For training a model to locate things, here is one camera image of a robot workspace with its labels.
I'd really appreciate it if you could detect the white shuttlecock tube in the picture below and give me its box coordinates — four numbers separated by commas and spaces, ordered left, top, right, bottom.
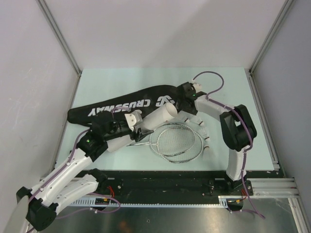
107, 102, 178, 152

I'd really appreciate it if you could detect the white shuttlecock red band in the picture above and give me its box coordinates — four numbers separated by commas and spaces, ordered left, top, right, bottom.
176, 114, 190, 123

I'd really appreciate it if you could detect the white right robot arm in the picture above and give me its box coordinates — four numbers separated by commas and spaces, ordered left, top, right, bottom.
176, 82, 257, 195

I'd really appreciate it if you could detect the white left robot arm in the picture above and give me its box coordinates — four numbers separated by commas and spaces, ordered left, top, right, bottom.
16, 111, 159, 231

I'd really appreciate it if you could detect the white badminton racket upper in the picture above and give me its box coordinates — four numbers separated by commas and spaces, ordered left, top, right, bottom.
126, 126, 204, 156

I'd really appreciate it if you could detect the black white badminton racket lower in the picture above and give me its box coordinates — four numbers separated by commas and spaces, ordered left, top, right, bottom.
126, 123, 204, 164

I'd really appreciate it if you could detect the black Crossway racket bag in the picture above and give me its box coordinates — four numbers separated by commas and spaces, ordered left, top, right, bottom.
67, 85, 178, 126

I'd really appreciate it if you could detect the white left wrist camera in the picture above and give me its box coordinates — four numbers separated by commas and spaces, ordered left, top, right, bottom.
124, 110, 143, 131

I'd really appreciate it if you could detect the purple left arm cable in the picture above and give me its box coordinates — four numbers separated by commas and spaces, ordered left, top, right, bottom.
26, 128, 122, 233

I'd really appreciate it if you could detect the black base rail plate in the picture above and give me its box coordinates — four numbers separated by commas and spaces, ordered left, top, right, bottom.
80, 169, 285, 204

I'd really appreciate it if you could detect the right aluminium frame post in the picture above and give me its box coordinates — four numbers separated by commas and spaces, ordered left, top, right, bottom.
248, 0, 296, 75

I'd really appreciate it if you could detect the aluminium frame post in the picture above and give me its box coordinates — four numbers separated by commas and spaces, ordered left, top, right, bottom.
36, 0, 82, 77
248, 0, 296, 75

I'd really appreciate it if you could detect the white slotted cable duct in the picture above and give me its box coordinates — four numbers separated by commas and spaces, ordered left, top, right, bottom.
69, 194, 228, 208

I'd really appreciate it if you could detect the aluminium frame rail right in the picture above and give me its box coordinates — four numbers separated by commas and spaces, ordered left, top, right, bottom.
245, 69, 311, 233

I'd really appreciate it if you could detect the left aluminium frame post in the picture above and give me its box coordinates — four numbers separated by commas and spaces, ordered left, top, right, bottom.
36, 0, 82, 77

